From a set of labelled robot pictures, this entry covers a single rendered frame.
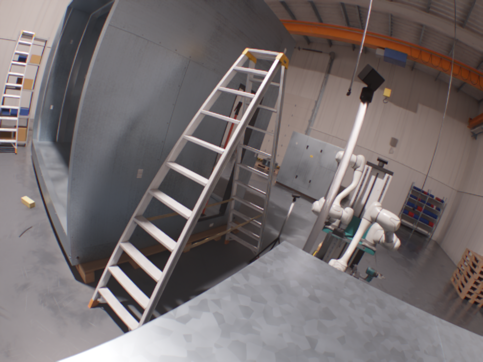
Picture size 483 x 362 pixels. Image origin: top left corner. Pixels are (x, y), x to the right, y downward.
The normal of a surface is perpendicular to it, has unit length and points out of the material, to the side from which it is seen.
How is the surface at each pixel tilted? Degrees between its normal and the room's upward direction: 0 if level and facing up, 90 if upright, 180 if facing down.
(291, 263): 0
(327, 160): 90
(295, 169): 90
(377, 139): 90
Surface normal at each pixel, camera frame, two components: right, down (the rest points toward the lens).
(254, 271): 0.31, -0.92
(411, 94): -0.53, 0.03
